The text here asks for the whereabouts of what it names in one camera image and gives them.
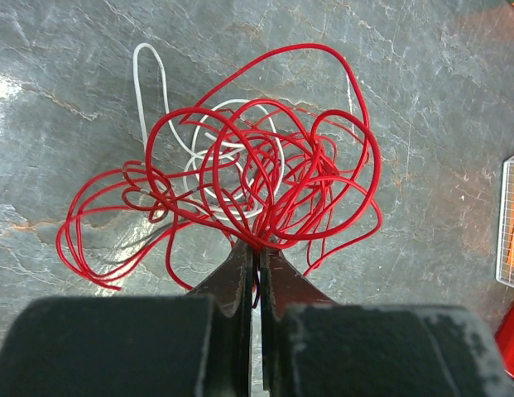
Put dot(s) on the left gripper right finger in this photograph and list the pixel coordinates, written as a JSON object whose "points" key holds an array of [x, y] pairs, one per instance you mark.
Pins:
{"points": [[313, 346]]}

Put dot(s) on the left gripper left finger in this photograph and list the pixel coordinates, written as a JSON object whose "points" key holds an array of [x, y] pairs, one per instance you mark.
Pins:
{"points": [[196, 344]]}

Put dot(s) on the white wire shelf rack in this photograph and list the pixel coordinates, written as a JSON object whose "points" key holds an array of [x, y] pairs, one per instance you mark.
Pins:
{"points": [[504, 269]]}

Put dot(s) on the red storage bin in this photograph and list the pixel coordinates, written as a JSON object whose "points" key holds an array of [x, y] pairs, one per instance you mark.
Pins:
{"points": [[505, 341]]}

